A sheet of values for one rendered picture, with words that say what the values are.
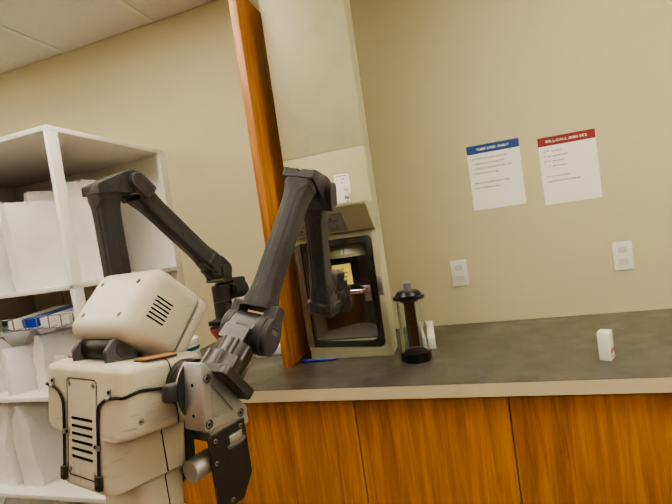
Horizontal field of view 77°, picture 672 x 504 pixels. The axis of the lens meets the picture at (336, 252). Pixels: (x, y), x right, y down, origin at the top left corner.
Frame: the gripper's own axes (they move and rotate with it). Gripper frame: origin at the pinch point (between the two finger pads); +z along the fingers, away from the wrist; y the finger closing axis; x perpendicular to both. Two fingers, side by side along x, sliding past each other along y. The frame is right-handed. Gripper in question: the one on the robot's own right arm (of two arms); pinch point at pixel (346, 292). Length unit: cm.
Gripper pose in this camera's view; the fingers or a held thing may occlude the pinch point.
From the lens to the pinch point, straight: 149.1
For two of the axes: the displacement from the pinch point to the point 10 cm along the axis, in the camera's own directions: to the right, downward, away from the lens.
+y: -1.5, -9.9, -0.4
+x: -9.5, 1.3, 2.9
